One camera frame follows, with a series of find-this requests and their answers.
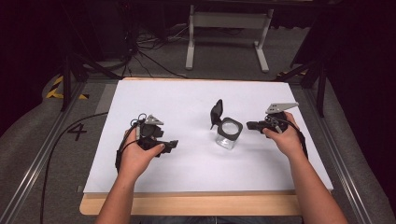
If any black tripod stand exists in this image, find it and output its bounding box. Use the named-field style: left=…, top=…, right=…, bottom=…
left=59, top=18, right=123, bottom=112
left=273, top=18, right=331, bottom=119

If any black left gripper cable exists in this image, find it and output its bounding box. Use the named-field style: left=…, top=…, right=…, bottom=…
left=39, top=112, right=148, bottom=224

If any clear glass jar black lid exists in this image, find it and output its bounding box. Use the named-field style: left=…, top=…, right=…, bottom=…
left=209, top=98, right=244, bottom=150

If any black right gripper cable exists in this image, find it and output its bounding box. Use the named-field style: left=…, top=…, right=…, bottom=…
left=264, top=114, right=309, bottom=161

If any yellow black hazard tape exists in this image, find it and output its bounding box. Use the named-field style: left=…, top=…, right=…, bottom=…
left=45, top=75, right=90, bottom=101

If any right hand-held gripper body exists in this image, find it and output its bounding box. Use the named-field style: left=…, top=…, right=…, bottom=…
left=262, top=102, right=300, bottom=134

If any bundle of black floor cables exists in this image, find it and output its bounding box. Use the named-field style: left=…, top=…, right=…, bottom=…
left=120, top=21, right=191, bottom=79

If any person's left hand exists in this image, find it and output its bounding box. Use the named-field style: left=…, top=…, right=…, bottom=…
left=119, top=126, right=166, bottom=182

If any person's right hand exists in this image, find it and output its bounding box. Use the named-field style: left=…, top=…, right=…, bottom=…
left=262, top=111, right=305, bottom=162

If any aluminium floor rail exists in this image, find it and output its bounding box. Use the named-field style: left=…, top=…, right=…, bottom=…
left=0, top=81, right=89, bottom=224
left=302, top=87, right=376, bottom=224

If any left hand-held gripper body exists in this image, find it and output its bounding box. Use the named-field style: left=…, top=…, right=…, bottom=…
left=135, top=114, right=166, bottom=152

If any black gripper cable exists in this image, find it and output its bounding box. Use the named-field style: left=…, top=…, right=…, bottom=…
left=39, top=112, right=148, bottom=224
left=264, top=114, right=309, bottom=161

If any white table cover sheet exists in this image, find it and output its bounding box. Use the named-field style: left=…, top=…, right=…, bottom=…
left=83, top=79, right=334, bottom=194

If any white metal table frame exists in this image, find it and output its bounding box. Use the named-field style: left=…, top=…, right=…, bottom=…
left=185, top=4, right=275, bottom=74

